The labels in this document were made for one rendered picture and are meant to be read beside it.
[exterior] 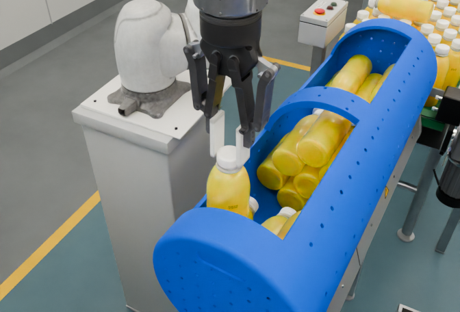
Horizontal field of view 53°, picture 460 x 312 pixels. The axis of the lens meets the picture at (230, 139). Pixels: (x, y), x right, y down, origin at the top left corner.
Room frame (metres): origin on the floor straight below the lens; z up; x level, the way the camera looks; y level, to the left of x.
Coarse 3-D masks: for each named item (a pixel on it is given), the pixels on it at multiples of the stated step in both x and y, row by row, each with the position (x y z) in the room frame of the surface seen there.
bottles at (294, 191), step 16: (368, 80) 1.07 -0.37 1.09; (368, 96) 0.99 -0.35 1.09; (352, 128) 0.98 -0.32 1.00; (272, 176) 0.74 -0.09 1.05; (288, 176) 0.74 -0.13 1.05; (304, 176) 0.70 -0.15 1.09; (288, 192) 0.71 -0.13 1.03; (304, 192) 0.70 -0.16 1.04; (256, 208) 0.65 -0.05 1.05; (288, 208) 0.62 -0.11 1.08; (272, 224) 0.56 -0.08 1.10
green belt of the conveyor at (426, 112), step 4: (424, 108) 1.22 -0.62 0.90; (428, 108) 1.22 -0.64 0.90; (424, 112) 1.20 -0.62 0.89; (428, 112) 1.20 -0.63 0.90; (432, 112) 1.20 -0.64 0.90; (436, 112) 1.19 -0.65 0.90; (424, 116) 1.20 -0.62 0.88; (428, 116) 1.19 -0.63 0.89; (432, 116) 1.18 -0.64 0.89; (424, 120) 1.19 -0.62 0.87; (428, 120) 1.18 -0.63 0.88; (432, 120) 1.18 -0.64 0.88; (424, 124) 1.19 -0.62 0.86; (428, 124) 1.18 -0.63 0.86; (432, 124) 1.17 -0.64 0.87; (436, 124) 1.17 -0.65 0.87; (440, 124) 1.16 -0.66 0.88; (444, 124) 1.16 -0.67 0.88; (432, 128) 1.18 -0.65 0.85; (436, 128) 1.17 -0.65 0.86; (440, 128) 1.16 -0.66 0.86
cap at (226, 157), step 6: (222, 150) 0.53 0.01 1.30; (228, 150) 0.53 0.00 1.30; (234, 150) 0.53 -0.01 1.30; (216, 156) 0.52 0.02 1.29; (222, 156) 0.52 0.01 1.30; (228, 156) 0.52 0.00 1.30; (234, 156) 0.52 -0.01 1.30; (222, 162) 0.51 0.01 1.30; (228, 162) 0.51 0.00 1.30; (234, 162) 0.51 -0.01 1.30; (222, 168) 0.51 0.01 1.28; (228, 168) 0.51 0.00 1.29; (234, 168) 0.51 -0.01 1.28
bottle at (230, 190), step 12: (216, 168) 0.52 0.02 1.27; (240, 168) 0.51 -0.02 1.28; (216, 180) 0.51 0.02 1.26; (228, 180) 0.50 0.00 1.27; (240, 180) 0.51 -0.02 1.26; (216, 192) 0.50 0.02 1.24; (228, 192) 0.49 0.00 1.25; (240, 192) 0.50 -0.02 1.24; (216, 204) 0.49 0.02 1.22; (228, 204) 0.49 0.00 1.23; (240, 204) 0.50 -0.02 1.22
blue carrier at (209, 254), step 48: (336, 48) 1.16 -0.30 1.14; (384, 48) 1.15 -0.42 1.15; (432, 48) 1.09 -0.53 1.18; (336, 96) 0.78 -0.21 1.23; (384, 96) 0.81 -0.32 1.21; (384, 144) 0.70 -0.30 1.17; (336, 192) 0.54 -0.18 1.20; (192, 240) 0.43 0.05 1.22; (240, 240) 0.42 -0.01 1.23; (288, 240) 0.43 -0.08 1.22; (336, 240) 0.47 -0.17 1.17; (192, 288) 0.43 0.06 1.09; (240, 288) 0.39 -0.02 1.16; (288, 288) 0.36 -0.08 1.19; (336, 288) 0.43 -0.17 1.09
